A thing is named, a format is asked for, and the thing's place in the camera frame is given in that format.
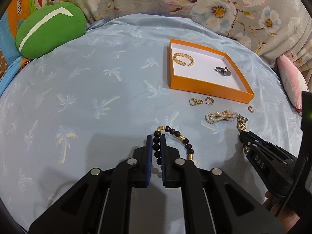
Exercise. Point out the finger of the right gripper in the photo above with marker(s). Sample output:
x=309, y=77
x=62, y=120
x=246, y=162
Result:
x=260, y=157
x=250, y=136

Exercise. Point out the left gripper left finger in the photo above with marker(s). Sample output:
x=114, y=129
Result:
x=135, y=172

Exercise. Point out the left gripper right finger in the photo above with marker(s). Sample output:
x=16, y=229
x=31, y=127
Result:
x=176, y=171

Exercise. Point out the gold wristwatch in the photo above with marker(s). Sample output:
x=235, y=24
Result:
x=242, y=127

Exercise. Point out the small gold hoop earring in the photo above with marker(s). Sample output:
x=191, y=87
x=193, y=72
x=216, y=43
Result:
x=251, y=109

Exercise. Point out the gold double hoop earring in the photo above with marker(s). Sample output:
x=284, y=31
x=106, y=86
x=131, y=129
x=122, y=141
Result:
x=195, y=102

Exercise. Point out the orange jewelry box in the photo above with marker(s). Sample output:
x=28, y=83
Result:
x=192, y=68

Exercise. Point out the pink white plush pillow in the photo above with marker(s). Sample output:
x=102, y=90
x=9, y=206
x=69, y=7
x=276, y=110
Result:
x=293, y=81

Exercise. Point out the light blue palm sheet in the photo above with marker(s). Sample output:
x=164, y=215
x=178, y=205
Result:
x=92, y=101

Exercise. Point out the grey floral blanket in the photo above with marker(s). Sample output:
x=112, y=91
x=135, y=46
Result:
x=269, y=28

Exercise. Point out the green plush pillow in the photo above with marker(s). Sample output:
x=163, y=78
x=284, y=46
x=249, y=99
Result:
x=49, y=28

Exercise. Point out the orange cartoon pillow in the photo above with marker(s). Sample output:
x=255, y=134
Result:
x=11, y=60

